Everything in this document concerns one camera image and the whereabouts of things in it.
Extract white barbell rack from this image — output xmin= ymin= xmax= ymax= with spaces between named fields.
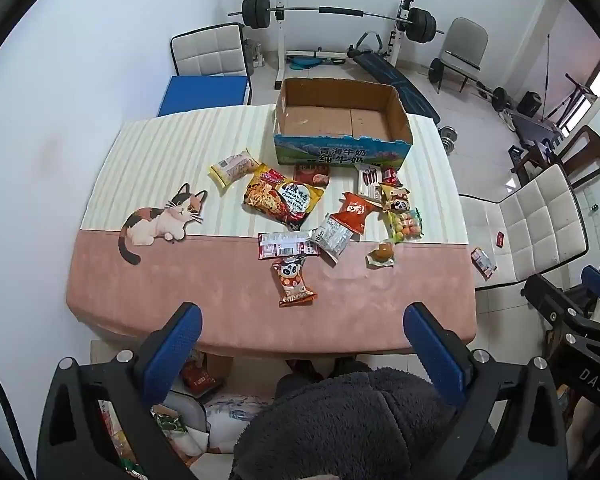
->
xmin=271 ymin=0 xmax=417 ymax=87

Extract colourful candy bag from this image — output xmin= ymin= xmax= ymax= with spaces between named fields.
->
xmin=387 ymin=207 xmax=425 ymax=244

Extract black tripod stand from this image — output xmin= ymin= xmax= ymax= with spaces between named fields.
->
xmin=542 ymin=34 xmax=597 ymax=132

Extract yellow edged snack packet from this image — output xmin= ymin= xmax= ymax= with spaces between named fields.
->
xmin=209 ymin=148 xmax=262 ymax=195

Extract white plastic bag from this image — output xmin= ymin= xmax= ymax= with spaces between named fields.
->
xmin=150 ymin=392 xmax=277 ymax=467

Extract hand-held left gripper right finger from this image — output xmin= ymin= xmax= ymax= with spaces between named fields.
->
xmin=404 ymin=302 xmax=568 ymax=480

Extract silver snack packet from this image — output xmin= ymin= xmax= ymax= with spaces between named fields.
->
xmin=310 ymin=213 xmax=354 ymax=265

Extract bun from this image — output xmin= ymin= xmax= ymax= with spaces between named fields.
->
xmin=364 ymin=240 xmax=397 ymax=269

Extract black speaker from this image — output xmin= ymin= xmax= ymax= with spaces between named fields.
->
xmin=517 ymin=90 xmax=544 ymax=117

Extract orange red snack packet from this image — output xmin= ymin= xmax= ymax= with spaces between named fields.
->
xmin=329 ymin=192 xmax=382 ymax=235

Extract black cable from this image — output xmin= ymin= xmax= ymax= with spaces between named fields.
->
xmin=0 ymin=345 xmax=32 ymax=480

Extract grey chair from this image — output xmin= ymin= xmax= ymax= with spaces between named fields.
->
xmin=437 ymin=17 xmax=489 ymax=94

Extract grey fleece pants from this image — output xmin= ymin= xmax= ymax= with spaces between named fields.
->
xmin=229 ymin=359 xmax=497 ymax=480

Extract white red striped bar packet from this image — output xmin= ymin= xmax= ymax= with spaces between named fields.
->
xmin=357 ymin=162 xmax=383 ymax=197

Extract large instant noodle packet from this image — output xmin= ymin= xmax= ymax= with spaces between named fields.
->
xmin=243 ymin=162 xmax=327 ymax=231

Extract small yellow snack packet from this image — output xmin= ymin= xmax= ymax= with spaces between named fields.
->
xmin=379 ymin=182 xmax=411 ymax=205

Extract orange panda snack packet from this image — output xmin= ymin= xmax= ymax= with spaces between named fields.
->
xmin=272 ymin=255 xmax=317 ymax=308

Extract long barbell with black plates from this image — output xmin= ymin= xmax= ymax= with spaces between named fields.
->
xmin=227 ymin=0 xmax=446 ymax=44

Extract white padded chair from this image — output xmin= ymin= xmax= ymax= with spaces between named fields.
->
xmin=170 ymin=23 xmax=254 ymax=107
xmin=459 ymin=163 xmax=589 ymax=290

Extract cardboard box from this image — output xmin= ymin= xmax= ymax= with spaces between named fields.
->
xmin=272 ymin=78 xmax=414 ymax=169

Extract brown wooden chair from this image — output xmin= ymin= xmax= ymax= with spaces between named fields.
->
xmin=509 ymin=124 xmax=600 ymax=192

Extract blue disc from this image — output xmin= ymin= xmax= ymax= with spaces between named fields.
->
xmin=287 ymin=55 xmax=327 ymax=71

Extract dark red snack packet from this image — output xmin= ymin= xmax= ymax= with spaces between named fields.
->
xmin=293 ymin=162 xmax=331 ymax=189

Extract chrome dumbbell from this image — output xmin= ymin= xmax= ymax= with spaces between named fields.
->
xmin=438 ymin=126 xmax=460 ymax=154

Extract short barbell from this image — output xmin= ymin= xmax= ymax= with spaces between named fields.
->
xmin=428 ymin=57 xmax=512 ymax=112

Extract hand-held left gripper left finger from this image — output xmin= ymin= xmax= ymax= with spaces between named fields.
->
xmin=36 ymin=302 xmax=203 ymax=480

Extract dark weight bench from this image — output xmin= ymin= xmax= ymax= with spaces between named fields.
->
xmin=347 ymin=44 xmax=442 ymax=125

